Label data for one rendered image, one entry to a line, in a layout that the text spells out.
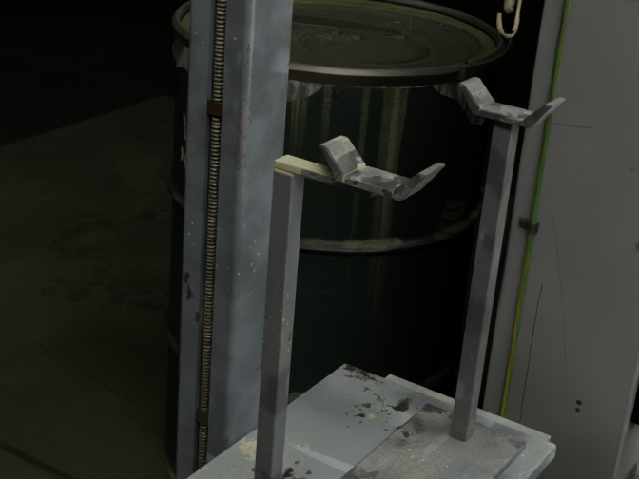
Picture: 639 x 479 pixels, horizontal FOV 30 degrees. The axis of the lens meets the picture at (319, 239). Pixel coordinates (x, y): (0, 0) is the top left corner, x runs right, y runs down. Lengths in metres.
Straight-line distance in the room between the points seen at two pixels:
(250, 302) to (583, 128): 0.49
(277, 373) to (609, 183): 0.57
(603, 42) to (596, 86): 0.05
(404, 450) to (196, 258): 0.25
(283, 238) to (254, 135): 0.13
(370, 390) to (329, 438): 0.10
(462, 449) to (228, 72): 0.39
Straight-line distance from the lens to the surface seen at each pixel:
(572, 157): 1.34
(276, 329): 0.86
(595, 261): 1.37
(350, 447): 1.05
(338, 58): 1.95
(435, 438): 1.06
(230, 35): 0.90
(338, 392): 1.13
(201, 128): 0.94
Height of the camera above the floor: 1.37
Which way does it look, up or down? 24 degrees down
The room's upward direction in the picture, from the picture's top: 5 degrees clockwise
